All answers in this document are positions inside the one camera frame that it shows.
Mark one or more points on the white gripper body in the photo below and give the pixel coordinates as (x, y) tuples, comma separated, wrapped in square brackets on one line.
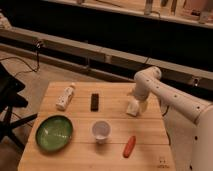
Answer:
[(140, 101)]

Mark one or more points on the white sponge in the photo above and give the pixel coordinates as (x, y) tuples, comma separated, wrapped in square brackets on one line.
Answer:
[(130, 109)]

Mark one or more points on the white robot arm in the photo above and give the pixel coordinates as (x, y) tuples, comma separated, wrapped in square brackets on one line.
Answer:
[(198, 111)]

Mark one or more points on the orange carrot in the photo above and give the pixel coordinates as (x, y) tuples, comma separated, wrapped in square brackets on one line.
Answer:
[(129, 147)]

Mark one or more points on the black rectangular block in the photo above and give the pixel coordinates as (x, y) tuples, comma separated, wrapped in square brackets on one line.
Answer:
[(94, 102)]

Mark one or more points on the white plastic bottle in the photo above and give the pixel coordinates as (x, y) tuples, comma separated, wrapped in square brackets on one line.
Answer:
[(65, 97)]

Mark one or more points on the green plate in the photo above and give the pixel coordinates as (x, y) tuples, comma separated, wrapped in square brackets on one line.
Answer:
[(54, 133)]

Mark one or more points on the black office chair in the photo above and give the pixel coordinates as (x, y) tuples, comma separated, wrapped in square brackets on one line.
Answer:
[(10, 98)]

